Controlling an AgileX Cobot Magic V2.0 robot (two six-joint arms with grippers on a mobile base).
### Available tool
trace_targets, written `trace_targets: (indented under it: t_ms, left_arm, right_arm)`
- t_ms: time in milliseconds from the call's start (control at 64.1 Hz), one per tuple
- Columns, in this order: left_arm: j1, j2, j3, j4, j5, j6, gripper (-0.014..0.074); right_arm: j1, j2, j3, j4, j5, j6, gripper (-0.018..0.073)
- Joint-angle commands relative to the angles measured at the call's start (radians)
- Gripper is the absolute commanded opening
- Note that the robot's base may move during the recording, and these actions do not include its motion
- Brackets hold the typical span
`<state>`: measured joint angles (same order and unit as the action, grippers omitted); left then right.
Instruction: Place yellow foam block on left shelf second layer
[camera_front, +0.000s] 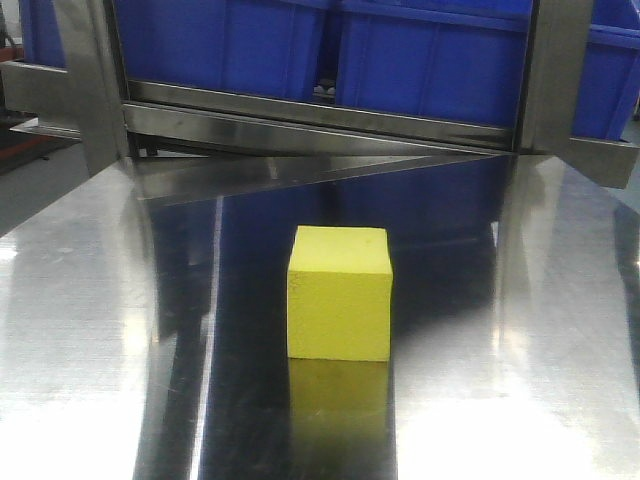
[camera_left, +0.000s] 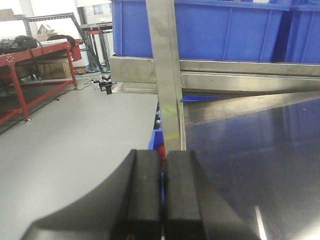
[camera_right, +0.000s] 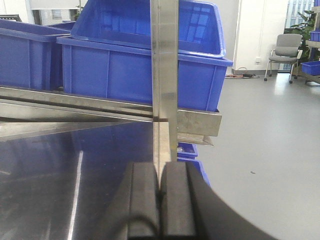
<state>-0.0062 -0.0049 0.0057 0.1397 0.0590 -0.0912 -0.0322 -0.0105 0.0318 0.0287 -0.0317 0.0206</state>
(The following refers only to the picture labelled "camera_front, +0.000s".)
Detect stainless steel shelf frame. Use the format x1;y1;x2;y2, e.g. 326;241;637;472
1;1;639;188

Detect blue plastic bin right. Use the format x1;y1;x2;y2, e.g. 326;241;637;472
572;1;639;141

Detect blue plastic bin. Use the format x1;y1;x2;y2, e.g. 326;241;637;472
115;1;331;101
572;1;639;141
335;1;532;128

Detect blue plastic bin left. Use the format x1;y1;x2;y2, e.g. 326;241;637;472
115;1;331;101

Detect blue bin far left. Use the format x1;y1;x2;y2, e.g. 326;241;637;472
19;0;66;68

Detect yellow foam block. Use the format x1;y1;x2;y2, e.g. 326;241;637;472
286;225;393;362

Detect blue plastic bin middle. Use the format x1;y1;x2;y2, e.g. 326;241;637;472
335;1;532;128

